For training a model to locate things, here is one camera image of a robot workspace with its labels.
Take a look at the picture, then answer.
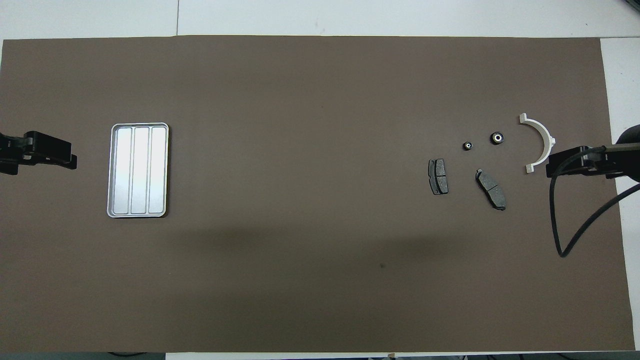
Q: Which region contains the white semicircular plastic bracket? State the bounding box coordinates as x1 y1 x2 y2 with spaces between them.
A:
518 113 557 175

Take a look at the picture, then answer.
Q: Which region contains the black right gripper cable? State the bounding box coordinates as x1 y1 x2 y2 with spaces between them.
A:
549 142 640 259

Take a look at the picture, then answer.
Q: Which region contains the brown table mat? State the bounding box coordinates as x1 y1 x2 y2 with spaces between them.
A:
0 35 636 353

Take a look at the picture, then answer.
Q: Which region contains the short dark brake pad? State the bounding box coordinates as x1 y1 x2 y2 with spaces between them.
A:
428 158 450 196

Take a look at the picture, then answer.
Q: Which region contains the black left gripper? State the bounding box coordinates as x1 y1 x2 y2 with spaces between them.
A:
0 131 78 176

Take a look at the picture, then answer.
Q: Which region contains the long grey brake pad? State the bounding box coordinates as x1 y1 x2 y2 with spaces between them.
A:
475 168 507 211

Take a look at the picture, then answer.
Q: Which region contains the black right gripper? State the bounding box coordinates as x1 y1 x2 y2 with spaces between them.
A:
545 127 640 183

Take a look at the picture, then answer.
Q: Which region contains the silver metal tray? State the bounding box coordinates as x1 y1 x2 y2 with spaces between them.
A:
106 122 170 219

